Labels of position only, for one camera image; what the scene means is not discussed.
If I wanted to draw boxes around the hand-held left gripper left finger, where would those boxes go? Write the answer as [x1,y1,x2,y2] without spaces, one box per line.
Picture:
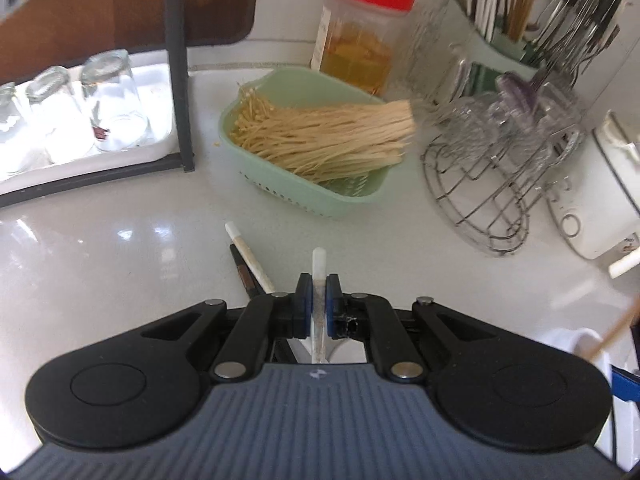
[141,272,314,382]

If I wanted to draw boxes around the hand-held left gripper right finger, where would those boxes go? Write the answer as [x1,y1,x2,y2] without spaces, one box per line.
[324,272,497,381]

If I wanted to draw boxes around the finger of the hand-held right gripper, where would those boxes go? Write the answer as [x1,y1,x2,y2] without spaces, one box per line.
[612,366,640,403]

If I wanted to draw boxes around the white speckled chopstick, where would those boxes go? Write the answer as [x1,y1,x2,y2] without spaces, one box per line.
[310,247,332,365]
[224,221,277,295]

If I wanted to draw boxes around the wooden chopstick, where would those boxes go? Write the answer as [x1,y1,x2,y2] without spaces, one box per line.
[589,294,640,362]

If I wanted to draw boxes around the white ceramic mug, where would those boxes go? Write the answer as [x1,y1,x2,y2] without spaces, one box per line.
[537,327,640,468]

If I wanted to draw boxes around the black chopstick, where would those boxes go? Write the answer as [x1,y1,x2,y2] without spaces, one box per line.
[229,243,258,297]

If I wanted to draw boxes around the plain white chopstick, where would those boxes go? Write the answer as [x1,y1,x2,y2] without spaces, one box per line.
[608,248,640,278]

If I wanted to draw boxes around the row of hanging kitchen utensils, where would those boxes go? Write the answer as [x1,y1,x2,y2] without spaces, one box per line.
[530,0,626,76]

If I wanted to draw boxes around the green plastic colander basket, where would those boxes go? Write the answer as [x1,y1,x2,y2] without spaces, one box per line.
[218,66,417,220]

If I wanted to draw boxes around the bundle of beige noodles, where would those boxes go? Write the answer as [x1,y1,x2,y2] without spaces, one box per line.
[229,85,417,184]

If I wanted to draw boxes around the white rice cooker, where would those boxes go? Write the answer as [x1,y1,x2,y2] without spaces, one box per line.
[545,109,640,261]

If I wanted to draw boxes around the clear glass cup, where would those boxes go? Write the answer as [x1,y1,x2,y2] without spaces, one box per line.
[435,92,506,143]

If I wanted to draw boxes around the red-lidded plastic jar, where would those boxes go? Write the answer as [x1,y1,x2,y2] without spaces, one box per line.
[311,0,416,99]

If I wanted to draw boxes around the white drain tray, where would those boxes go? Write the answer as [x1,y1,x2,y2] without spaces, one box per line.
[0,60,179,197]

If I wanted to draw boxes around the upturned drinking glass red mark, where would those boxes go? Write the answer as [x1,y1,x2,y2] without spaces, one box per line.
[80,49,149,153]

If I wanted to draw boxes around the tall textured drinking glass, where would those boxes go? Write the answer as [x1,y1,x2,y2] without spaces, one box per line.
[400,0,476,111]

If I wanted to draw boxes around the cut glass goblet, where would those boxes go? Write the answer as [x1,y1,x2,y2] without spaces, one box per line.
[532,82,586,153]

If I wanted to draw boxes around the purple glass cup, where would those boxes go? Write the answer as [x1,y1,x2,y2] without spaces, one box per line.
[495,72,540,122]

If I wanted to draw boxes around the black metal rack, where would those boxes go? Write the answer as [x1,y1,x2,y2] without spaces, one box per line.
[0,0,196,209]

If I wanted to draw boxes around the green utensil caddy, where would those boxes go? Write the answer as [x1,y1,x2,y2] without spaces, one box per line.
[447,0,551,106]

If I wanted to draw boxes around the brown wooden cutting board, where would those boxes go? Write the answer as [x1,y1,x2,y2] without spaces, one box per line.
[0,0,261,78]

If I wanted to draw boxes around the steel wire glass holder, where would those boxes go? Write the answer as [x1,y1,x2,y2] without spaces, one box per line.
[420,85,587,259]

